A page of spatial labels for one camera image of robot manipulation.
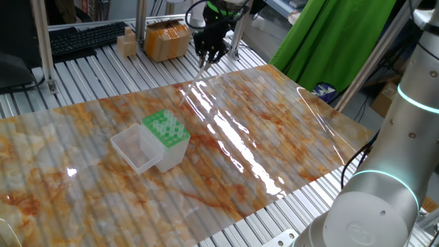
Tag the green-topped pipette tip box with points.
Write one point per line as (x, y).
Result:
(171, 154)

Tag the white cylinder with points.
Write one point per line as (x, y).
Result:
(197, 19)

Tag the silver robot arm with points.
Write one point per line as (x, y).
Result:
(394, 144)

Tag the black monitor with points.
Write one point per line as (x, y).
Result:
(17, 34)

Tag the aluminium frame post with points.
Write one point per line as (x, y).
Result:
(372, 56)
(141, 20)

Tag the black keyboard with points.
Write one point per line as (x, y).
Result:
(85, 37)

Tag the silver post with foot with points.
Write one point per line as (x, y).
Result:
(238, 37)

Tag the wooden block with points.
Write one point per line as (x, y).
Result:
(127, 46)

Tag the blue white patterned bag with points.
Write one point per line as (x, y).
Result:
(324, 92)

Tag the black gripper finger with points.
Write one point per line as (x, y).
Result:
(219, 48)
(201, 46)

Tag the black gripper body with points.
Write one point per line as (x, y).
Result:
(214, 27)

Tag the green cloth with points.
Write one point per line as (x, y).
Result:
(326, 44)

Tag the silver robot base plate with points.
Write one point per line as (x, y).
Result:
(281, 240)

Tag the taped cardboard box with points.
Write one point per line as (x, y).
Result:
(168, 43)

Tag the orange marble pattern mat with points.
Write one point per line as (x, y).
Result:
(240, 154)

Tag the aluminium post with bracket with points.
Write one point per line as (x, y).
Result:
(43, 41)

